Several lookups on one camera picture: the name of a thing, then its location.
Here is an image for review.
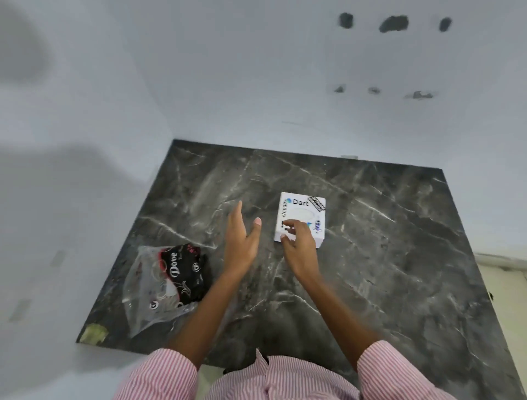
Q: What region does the white printed cardboard box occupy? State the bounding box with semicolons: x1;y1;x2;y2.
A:
274;192;327;249

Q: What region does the person's left forearm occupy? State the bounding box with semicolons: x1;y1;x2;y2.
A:
167;267;248;369

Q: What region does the clear plastic bag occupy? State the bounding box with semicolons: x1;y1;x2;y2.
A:
122;243;215;339

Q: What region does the person's left hand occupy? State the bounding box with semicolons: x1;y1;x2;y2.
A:
224;201;262;277

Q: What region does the person's right forearm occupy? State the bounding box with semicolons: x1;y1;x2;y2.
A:
297;274;383;371

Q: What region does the person's right hand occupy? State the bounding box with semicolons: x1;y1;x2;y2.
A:
281;220;323;286

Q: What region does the pale green tape piece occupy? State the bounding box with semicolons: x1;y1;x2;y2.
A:
78;323;109;345

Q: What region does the pink striped shirt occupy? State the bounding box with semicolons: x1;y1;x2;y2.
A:
113;340;458;400

